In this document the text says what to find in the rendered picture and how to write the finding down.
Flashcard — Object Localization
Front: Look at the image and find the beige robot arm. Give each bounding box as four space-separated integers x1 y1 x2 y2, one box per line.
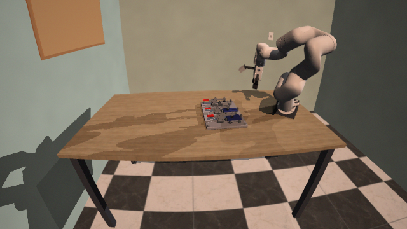
254 26 336 115

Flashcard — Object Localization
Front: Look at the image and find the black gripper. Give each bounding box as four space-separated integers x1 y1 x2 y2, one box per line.
252 63 263 89

